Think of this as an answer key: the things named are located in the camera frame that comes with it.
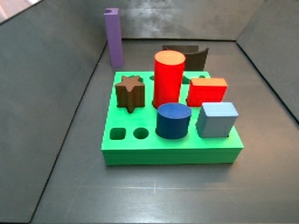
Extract green shape sorter board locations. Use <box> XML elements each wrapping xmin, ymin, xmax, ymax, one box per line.
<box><xmin>101</xmin><ymin>71</ymin><xmax>242</xmax><ymax>165</ymax></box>

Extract tall red cylinder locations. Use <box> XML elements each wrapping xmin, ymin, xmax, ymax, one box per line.
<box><xmin>153</xmin><ymin>50</ymin><xmax>185</xmax><ymax>108</ymax></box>

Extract brown star block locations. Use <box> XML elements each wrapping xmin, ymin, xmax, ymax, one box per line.
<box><xmin>114</xmin><ymin>75</ymin><xmax>145</xmax><ymax>113</ymax></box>

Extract red square block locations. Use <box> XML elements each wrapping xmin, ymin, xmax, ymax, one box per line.
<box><xmin>186</xmin><ymin>78</ymin><xmax>228</xmax><ymax>107</ymax></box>

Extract dark blue cylinder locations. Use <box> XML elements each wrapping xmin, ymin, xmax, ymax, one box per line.
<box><xmin>154</xmin><ymin>102</ymin><xmax>192</xmax><ymax>139</ymax></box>

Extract light blue square block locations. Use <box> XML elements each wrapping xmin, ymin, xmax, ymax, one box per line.
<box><xmin>196</xmin><ymin>102</ymin><xmax>238</xmax><ymax>138</ymax></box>

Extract purple arch block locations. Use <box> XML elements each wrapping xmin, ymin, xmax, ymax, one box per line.
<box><xmin>103</xmin><ymin>8</ymin><xmax>123</xmax><ymax>67</ymax></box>

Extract dark metal bracket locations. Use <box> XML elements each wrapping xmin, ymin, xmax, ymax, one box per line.
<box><xmin>162</xmin><ymin>45</ymin><xmax>209</xmax><ymax>71</ymax></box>

